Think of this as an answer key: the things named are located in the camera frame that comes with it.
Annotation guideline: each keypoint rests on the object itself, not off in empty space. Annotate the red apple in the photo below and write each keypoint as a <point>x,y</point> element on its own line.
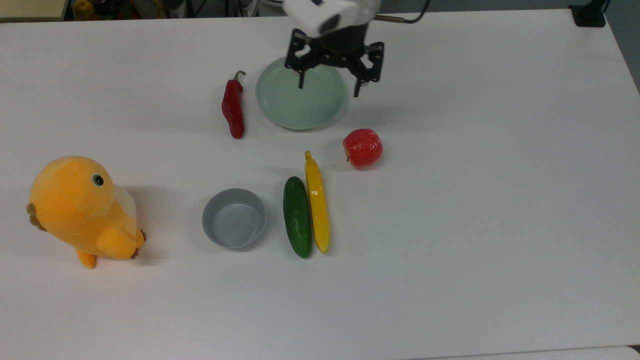
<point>363,148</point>

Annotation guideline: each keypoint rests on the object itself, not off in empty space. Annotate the wooden board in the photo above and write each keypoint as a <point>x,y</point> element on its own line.
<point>30,7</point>

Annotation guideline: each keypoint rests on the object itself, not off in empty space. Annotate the yellow plush dinosaur toy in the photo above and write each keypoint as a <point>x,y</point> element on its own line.
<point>75,205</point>

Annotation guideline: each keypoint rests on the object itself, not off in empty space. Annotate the yellow background object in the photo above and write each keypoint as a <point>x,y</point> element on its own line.
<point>85,9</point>

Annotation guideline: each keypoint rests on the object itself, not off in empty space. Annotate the green cucumber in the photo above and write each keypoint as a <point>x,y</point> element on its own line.
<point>297,217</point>

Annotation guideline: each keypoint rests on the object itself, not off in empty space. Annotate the grey metal bowl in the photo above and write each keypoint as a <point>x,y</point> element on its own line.
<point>233,218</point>

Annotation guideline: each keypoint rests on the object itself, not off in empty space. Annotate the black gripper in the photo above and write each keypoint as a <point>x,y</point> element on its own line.
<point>340,45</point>

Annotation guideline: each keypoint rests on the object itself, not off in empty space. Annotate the pale green plate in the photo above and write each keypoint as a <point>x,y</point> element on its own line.
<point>300,102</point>

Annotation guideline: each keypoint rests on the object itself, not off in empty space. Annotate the black stand base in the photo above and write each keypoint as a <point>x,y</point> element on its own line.
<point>589,15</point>

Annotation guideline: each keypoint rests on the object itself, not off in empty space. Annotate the red chili pepper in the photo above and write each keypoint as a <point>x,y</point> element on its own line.
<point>233,107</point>

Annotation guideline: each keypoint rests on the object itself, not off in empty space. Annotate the yellow banana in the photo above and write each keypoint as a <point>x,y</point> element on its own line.
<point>318,205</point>

